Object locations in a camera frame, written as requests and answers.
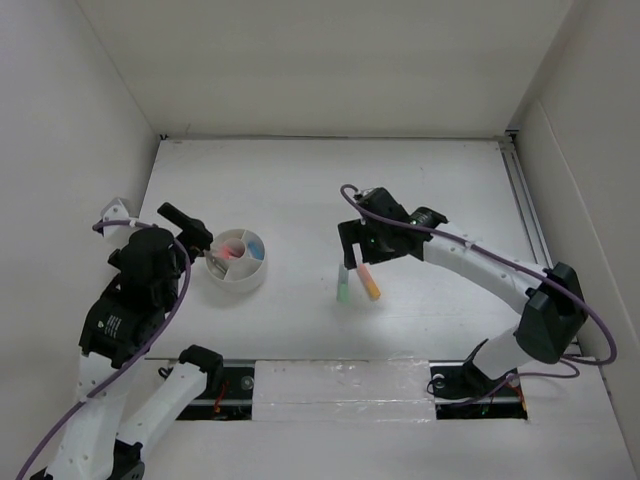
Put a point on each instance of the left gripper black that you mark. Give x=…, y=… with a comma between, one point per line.
x=193, y=239

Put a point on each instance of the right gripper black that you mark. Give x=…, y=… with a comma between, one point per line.
x=354, y=231

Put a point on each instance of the thin red pen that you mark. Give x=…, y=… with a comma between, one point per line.
x=232, y=248

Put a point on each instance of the black handled scissors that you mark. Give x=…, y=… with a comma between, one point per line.
x=217, y=264

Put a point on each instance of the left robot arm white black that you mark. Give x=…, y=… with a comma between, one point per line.
x=92, y=440

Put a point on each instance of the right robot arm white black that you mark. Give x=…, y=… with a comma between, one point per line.
x=440, y=243

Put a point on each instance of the orange yellow highlighter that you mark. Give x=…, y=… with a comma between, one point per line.
x=370, y=286

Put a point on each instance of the green highlighter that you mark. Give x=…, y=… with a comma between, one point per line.
x=343, y=284

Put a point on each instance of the white round divided organizer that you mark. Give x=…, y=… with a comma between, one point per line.
x=244, y=274

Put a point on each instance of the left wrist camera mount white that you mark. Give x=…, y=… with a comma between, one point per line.
x=116, y=210

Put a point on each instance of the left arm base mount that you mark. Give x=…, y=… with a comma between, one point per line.
x=232, y=401

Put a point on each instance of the aluminium rail right side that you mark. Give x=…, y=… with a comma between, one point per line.
x=530, y=225

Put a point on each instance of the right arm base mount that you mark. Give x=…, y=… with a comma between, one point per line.
x=462, y=392

